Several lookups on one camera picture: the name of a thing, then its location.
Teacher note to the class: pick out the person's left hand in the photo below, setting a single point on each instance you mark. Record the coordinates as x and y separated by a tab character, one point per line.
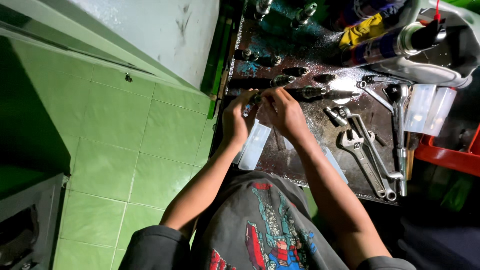
235	120

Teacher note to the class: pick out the person's right hand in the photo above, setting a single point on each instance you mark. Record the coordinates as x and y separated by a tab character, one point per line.
287	114

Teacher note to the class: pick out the small dark injector part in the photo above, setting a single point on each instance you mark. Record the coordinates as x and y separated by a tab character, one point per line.
257	99

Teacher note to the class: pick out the translucent plastic tube case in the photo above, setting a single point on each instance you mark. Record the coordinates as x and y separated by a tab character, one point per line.
333	163
255	146
419	108
439	111

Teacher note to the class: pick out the group of metal fuel injectors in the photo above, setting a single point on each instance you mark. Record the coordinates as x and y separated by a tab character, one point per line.
281	80

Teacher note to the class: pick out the small silver socket piece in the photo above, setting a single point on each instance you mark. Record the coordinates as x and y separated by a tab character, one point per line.
335	116

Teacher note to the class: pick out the silver adjustable wrench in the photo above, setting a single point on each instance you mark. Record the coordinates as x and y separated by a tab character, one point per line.
359	155

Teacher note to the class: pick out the thin metal rod tool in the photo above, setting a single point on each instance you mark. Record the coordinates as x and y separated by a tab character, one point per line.
375	96

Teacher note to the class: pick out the yellow cloth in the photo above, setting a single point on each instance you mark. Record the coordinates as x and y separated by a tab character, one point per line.
360	32

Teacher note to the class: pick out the grey printed t-shirt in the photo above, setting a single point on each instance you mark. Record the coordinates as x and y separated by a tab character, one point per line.
258	228

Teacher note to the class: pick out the spray can with black cap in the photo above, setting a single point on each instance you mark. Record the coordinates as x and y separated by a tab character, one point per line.
390	45

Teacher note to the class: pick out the dark purple labelled can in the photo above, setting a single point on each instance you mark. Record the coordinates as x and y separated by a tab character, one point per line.
356	11

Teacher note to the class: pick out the red plastic crate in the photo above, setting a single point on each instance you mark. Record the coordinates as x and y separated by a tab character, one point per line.
448	155

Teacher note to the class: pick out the cut grey plastic jerrycan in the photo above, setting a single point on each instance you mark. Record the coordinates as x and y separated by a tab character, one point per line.
450	56

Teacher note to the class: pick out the grey metal cabinet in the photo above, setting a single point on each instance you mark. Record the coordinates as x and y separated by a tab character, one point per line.
26	225

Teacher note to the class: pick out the green wooden table frame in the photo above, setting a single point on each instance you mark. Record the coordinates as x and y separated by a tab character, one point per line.
219	60

